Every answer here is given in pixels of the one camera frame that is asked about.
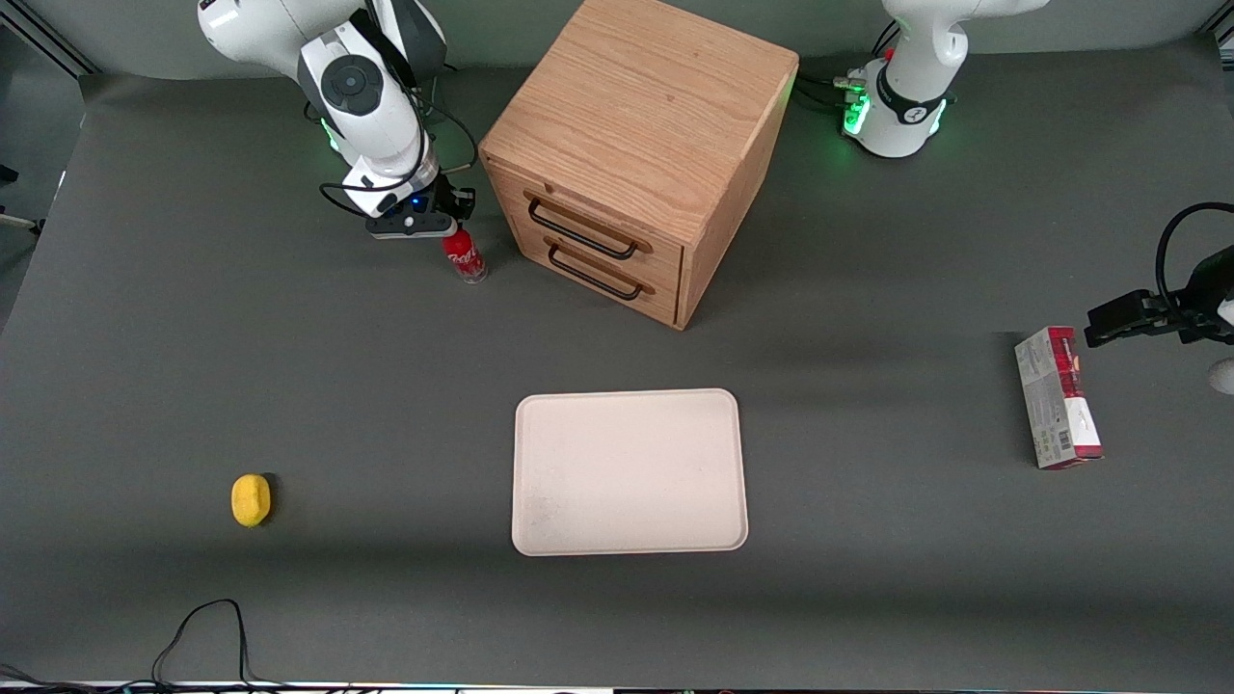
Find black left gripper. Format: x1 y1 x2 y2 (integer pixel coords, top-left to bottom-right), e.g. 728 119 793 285
1085 246 1234 349

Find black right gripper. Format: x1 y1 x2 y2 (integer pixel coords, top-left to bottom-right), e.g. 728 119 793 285
413 172 476 232

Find red coke bottle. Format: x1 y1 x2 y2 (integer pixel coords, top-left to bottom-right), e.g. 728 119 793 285
443 227 489 284

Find beige plastic tray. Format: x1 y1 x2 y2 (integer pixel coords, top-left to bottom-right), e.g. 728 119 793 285
512 387 750 558

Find red plaid carton box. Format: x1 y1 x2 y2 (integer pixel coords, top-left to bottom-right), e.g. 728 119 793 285
1014 326 1105 471

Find wooden drawer cabinet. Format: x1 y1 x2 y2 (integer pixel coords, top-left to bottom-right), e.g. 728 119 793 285
478 0 800 332

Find wooden drawer front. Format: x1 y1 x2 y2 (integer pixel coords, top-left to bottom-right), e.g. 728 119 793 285
506 217 684 325
485 162 685 290

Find yellow lemon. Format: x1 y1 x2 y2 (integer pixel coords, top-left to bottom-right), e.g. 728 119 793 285
230 472 273 529

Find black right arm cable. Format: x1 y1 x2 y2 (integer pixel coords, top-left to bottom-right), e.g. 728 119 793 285
318 92 480 218

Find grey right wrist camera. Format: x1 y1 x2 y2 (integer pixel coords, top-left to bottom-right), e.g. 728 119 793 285
364 212 458 241

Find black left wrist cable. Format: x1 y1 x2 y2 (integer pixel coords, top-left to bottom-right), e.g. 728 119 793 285
1155 201 1234 309

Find black drawer handle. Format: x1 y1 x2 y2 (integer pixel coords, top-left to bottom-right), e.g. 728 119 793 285
525 196 642 261
547 241 645 302

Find aluminium frame profile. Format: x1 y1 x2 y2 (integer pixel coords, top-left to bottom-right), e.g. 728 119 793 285
1198 0 1234 49
0 0 97 76

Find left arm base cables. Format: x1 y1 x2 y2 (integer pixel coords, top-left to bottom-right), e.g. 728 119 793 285
798 72 869 112

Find black looped table cable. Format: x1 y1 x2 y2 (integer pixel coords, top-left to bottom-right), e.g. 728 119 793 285
152 599 256 690

